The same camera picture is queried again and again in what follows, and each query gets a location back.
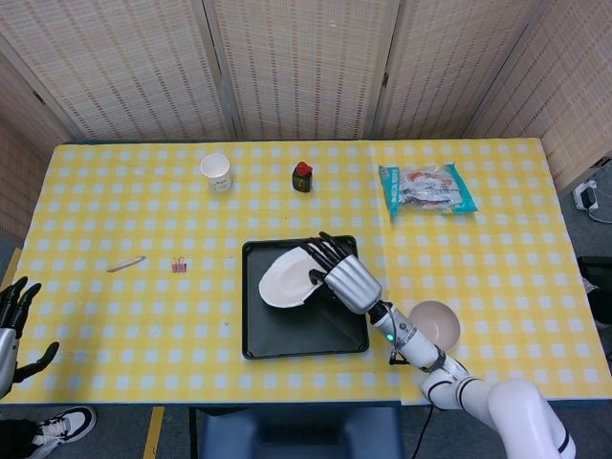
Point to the wooden stick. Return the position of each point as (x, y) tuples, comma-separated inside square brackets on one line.
[(125, 263)]

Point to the white paper cup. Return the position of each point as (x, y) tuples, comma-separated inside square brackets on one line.
[(216, 173)]

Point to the black bottle with red cap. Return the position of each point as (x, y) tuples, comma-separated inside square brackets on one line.
[(301, 178)]

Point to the white power strip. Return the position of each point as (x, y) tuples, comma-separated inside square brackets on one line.
[(587, 195)]

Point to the pink binder clip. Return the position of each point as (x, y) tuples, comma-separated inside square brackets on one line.
[(179, 266)]

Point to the white paper plate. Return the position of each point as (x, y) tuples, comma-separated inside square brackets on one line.
[(287, 279)]

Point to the yellow white checked tablecloth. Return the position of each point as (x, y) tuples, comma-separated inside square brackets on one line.
[(143, 215)]

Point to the beige plastic bowl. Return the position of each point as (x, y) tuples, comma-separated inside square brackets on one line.
[(440, 320)]

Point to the teal snack packet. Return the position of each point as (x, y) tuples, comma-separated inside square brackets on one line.
[(425, 191)]

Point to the white black sneaker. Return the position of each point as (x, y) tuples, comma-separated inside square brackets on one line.
[(67, 425)]

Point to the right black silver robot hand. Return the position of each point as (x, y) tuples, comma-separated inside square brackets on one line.
[(351, 282)]

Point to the woven bamboo folding screen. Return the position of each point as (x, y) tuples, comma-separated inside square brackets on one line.
[(306, 67)]

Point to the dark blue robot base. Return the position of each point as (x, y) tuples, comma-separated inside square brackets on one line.
[(301, 432)]

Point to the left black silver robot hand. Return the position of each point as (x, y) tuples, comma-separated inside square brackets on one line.
[(9, 330)]

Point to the black square plastic tray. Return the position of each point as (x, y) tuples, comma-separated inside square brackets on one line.
[(287, 334)]

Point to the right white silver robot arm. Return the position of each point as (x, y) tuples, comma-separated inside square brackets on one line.
[(478, 392)]

